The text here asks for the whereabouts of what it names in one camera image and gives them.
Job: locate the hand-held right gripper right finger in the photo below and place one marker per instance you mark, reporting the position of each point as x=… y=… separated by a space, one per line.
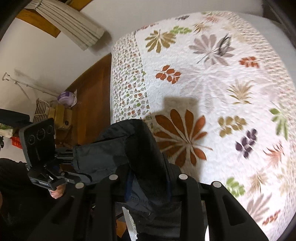
x=185 y=191

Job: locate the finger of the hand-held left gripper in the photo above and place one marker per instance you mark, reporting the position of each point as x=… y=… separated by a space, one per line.
x=67 y=163
x=66 y=151

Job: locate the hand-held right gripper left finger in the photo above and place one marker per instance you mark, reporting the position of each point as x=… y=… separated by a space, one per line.
x=115 y=191

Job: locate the black quilted pants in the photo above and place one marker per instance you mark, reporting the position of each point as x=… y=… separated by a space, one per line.
x=129 y=150

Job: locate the person's left forearm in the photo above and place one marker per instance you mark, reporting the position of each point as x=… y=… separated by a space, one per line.
x=18 y=199

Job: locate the person's left hand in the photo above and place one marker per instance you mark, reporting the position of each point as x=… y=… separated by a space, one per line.
x=58 y=192

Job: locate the striped bag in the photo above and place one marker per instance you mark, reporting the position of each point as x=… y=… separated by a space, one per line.
x=42 y=108

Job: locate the purple and white container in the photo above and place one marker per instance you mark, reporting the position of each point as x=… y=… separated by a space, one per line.
x=67 y=99

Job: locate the floral quilt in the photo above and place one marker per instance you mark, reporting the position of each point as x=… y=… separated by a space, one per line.
x=208 y=92

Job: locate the wooden framed window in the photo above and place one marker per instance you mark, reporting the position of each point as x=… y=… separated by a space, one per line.
x=39 y=22

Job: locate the beige curtain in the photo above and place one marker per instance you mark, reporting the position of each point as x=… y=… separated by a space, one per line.
x=71 y=25

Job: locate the white wall rod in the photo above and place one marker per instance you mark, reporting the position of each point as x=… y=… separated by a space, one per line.
x=20 y=84

